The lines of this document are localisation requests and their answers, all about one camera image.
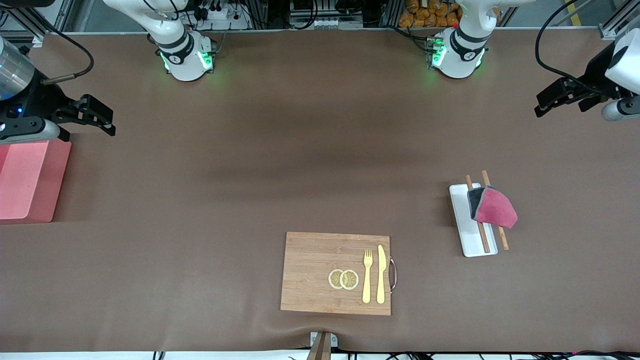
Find red and grey cloth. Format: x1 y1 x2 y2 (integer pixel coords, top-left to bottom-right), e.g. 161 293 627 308
467 185 518 229

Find pink plastic bin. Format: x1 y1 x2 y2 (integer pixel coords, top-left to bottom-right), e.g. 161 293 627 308
0 139 72 224

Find brown wooden chopstick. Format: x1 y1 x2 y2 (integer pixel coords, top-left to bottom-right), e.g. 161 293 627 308
481 170 510 251
465 174 492 254

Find white power strip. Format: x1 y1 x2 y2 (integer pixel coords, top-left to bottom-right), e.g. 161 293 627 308
192 5 251 31

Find orange snack bags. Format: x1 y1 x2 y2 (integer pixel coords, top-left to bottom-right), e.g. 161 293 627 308
398 0 461 29

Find white rectangular tray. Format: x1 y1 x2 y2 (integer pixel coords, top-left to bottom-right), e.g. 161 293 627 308
448 182 499 258

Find white connector block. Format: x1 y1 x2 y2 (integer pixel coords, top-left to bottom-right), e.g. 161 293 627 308
290 17 363 30

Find yellow plastic knife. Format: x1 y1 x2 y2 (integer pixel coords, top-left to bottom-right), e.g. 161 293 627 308
376 244 387 305

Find yellow plastic fork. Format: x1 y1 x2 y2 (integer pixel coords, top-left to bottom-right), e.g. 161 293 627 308
362 249 374 304

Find bamboo cutting board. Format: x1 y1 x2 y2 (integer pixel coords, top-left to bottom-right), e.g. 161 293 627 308
280 231 398 317

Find grey metal mounting plate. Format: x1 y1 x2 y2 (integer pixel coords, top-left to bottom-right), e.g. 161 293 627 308
309 331 339 349

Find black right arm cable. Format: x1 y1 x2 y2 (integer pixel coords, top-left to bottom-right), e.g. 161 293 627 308
0 7 95 86

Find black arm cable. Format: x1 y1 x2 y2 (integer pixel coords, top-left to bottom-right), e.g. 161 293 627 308
0 7 95 86
534 0 608 97

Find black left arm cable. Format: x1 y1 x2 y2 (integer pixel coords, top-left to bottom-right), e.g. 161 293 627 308
534 0 608 97

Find brown camera pole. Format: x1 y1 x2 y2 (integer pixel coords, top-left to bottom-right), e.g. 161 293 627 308
306 332 332 360

